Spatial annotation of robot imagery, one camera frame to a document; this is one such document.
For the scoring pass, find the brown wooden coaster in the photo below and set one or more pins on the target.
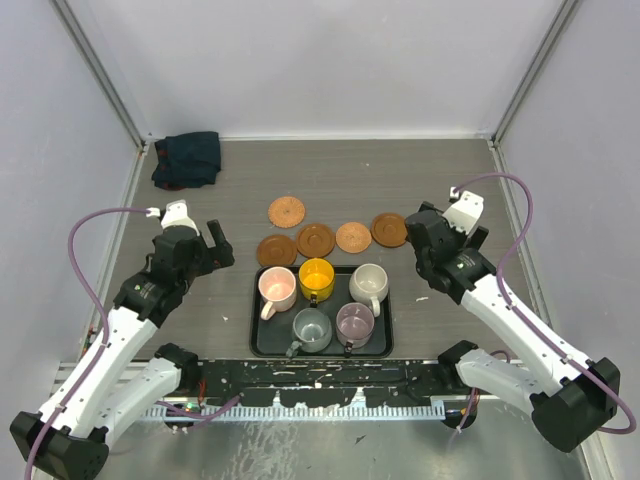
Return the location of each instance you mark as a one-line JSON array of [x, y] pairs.
[[389, 230], [276, 250], [315, 240]]

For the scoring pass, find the pink ceramic mug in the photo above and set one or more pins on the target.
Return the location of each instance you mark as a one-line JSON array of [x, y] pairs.
[[278, 289]]

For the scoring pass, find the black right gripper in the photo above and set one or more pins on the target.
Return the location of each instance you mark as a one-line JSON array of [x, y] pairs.
[[459, 235]]

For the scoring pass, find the woven rattan coaster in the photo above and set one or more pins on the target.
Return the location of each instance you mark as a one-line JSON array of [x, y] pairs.
[[286, 212], [353, 237]]

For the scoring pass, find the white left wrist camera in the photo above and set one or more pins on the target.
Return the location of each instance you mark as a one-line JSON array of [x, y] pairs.
[[175, 214]]

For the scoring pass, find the white slotted cable duct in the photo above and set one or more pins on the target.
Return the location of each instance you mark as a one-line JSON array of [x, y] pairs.
[[357, 411]]

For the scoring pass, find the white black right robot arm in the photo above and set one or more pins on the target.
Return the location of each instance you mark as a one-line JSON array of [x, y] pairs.
[[568, 395]]

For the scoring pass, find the dark blue folded cloth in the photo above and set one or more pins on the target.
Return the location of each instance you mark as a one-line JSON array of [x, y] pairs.
[[190, 160]]

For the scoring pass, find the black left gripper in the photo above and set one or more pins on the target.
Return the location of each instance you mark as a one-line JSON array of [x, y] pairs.
[[213, 258]]

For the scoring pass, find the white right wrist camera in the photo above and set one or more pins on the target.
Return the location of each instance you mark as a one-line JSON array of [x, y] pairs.
[[465, 207]]

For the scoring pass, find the grey ceramic mug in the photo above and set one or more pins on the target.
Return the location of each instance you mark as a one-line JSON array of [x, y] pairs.
[[312, 332]]

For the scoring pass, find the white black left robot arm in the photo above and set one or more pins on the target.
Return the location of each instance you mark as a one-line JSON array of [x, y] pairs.
[[71, 434]]

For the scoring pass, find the black mounting base plate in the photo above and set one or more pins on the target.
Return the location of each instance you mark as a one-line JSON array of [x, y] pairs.
[[323, 383]]

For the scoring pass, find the yellow ceramic mug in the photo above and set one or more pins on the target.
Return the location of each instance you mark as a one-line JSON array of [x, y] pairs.
[[317, 280]]

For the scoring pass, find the mauve ceramic mug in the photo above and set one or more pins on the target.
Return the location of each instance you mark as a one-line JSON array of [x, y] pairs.
[[354, 326]]

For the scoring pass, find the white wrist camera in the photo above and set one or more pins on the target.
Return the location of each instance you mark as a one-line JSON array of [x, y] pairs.
[[465, 207], [175, 214]]

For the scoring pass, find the cream ceramic mug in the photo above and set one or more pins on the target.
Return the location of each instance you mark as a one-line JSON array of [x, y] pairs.
[[369, 285]]

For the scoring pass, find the black plastic tray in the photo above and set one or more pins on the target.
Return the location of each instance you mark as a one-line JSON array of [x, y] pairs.
[[271, 338]]

